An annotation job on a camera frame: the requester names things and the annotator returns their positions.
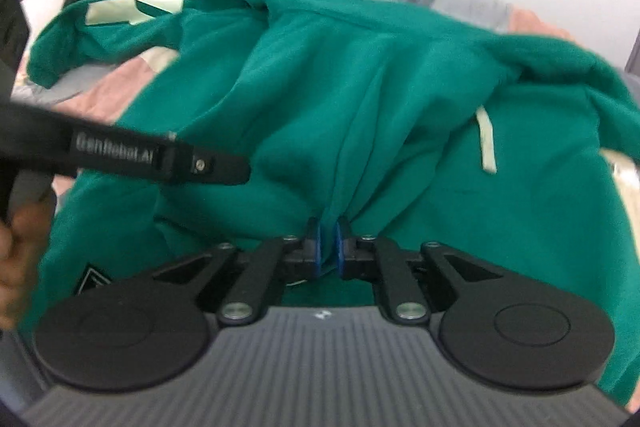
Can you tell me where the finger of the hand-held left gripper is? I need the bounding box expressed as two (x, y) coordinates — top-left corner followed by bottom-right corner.
(167, 141), (251, 186)

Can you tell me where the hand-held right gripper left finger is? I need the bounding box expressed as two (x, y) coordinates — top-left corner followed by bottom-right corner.
(152, 217), (326, 327)

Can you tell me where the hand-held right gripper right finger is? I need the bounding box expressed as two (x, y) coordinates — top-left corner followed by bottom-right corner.
(334, 216), (504, 326)

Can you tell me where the green hoodie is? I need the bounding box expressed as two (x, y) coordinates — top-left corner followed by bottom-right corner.
(22, 0), (640, 408)

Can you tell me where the person's left hand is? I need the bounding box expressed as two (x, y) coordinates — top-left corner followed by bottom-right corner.
(0, 193), (59, 332)

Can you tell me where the patchwork quilt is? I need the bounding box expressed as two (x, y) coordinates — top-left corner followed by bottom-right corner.
(10, 0), (640, 208)

